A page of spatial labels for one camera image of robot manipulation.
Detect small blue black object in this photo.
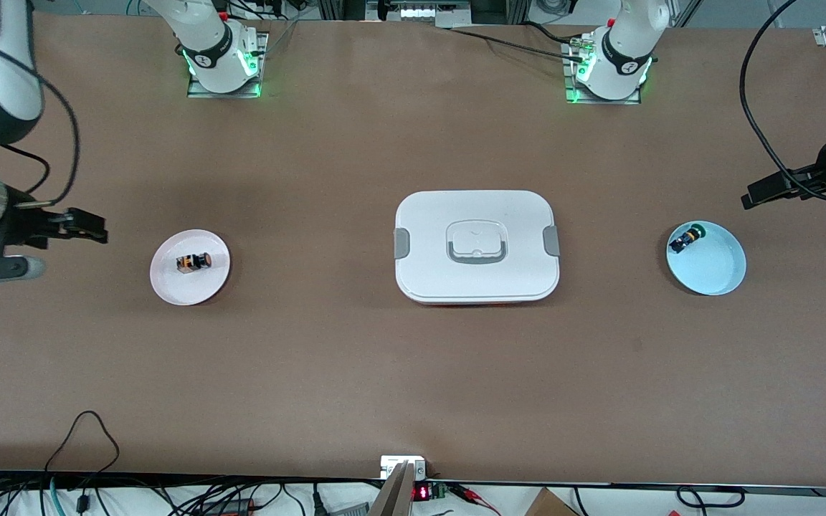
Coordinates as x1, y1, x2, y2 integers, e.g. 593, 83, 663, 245
673, 224, 706, 253

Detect light blue round plate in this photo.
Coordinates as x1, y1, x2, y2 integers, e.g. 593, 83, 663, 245
666, 221, 747, 296

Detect pink round plate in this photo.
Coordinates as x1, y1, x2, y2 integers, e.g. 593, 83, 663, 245
150, 229, 231, 307

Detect white lidded container box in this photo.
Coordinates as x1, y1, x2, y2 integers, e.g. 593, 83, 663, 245
394, 190, 561, 307

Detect black power adapter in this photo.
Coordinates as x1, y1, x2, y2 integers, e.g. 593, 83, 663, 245
201, 498, 252, 516

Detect brown cardboard piece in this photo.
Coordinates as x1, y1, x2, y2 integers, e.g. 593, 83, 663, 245
524, 487, 579, 516

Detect red clip leads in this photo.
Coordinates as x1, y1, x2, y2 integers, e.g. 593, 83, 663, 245
449, 484, 501, 516

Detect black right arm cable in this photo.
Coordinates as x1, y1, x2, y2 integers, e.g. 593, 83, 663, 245
0, 39, 82, 209

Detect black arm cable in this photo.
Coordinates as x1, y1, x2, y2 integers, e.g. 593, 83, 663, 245
0, 39, 82, 209
739, 0, 826, 201

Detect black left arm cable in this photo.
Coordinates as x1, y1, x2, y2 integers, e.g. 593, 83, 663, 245
739, 0, 826, 201

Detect black looped cable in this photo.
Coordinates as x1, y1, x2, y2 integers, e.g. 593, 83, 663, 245
44, 411, 121, 495
677, 486, 747, 511

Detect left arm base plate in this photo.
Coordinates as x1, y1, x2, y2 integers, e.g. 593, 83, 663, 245
564, 39, 643, 106

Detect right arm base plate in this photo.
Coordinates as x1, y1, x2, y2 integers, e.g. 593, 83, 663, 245
187, 32, 269, 99

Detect black base cable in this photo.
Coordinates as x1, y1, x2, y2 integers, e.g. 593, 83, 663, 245
449, 21, 586, 62

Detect aluminium camera mount bar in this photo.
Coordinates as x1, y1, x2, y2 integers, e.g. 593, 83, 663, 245
369, 455, 428, 516

